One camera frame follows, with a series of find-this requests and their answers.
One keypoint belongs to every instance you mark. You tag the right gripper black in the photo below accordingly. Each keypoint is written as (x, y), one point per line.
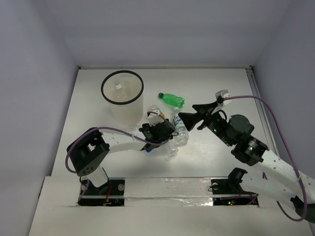
(191, 119)

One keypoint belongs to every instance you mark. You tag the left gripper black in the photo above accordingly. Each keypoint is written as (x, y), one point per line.
(160, 130)

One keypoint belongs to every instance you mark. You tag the clear bottle white cap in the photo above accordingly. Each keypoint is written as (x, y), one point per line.
(183, 136)

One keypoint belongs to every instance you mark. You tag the green plastic bottle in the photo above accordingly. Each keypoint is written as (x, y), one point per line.
(172, 100)

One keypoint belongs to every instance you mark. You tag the crushed clear bottle blue cap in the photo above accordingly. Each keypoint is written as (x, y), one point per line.
(167, 150)

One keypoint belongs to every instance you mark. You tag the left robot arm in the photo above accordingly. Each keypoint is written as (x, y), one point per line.
(85, 155)

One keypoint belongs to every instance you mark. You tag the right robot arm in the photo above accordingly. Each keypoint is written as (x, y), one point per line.
(284, 183)

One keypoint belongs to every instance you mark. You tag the translucent bin black rim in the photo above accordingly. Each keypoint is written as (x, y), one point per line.
(129, 112)

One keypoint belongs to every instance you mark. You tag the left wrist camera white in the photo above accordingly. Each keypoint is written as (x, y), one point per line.
(154, 117)

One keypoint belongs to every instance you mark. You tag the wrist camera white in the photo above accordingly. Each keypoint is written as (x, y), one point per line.
(221, 97)
(154, 117)

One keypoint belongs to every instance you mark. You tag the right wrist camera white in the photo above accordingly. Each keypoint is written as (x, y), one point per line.
(221, 97)

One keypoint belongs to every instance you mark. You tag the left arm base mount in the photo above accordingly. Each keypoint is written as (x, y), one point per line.
(110, 194)

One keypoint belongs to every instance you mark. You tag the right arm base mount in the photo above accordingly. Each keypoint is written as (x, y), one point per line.
(228, 191)

